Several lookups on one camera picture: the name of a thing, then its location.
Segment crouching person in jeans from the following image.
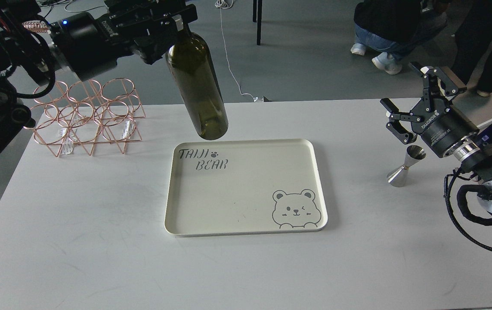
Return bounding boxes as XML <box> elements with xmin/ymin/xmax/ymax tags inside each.
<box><xmin>350</xmin><ymin>0</ymin><xmax>451</xmax><ymax>75</ymax></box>

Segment black table legs right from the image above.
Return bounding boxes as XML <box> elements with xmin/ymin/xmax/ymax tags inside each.
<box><xmin>252</xmin><ymin>0</ymin><xmax>263</xmax><ymax>46</ymax></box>

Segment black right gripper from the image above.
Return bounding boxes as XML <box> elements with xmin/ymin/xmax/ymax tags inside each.
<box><xmin>380</xmin><ymin>62</ymin><xmax>480</xmax><ymax>159</ymax></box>

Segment copper wire wine rack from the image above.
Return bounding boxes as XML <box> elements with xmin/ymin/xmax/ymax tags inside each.
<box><xmin>28</xmin><ymin>77</ymin><xmax>146</xmax><ymax>157</ymax></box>

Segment dark green wine bottle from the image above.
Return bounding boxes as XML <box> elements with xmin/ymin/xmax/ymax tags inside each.
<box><xmin>165</xmin><ymin>22</ymin><xmax>228</xmax><ymax>140</ymax></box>

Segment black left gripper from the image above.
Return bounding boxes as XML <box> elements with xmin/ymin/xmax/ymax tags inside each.
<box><xmin>50</xmin><ymin>0</ymin><xmax>198</xmax><ymax>81</ymax></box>

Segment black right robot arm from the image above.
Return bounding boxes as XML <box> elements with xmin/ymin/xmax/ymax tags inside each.
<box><xmin>380</xmin><ymin>62</ymin><xmax>492</xmax><ymax>252</ymax></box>

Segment white cable on floor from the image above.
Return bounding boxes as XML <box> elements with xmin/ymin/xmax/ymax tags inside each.
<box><xmin>214</xmin><ymin>0</ymin><xmax>264</xmax><ymax>103</ymax></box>

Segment person in black trousers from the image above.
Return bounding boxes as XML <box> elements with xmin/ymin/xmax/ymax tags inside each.
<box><xmin>451</xmin><ymin>0</ymin><xmax>492</xmax><ymax>97</ymax></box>

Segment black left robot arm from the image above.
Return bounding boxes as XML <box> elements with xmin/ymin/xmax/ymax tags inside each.
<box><xmin>0</xmin><ymin>0</ymin><xmax>198</xmax><ymax>153</ymax></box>

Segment black cables on floor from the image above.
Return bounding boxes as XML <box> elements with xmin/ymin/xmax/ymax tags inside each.
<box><xmin>35</xmin><ymin>0</ymin><xmax>113</xmax><ymax>13</ymax></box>

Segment silver metal jigger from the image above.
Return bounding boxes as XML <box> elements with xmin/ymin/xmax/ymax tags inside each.
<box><xmin>386</xmin><ymin>145</ymin><xmax>427</xmax><ymax>188</ymax></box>

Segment cream bear serving tray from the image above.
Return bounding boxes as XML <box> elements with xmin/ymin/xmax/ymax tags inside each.
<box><xmin>164</xmin><ymin>139</ymin><xmax>328</xmax><ymax>237</ymax></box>

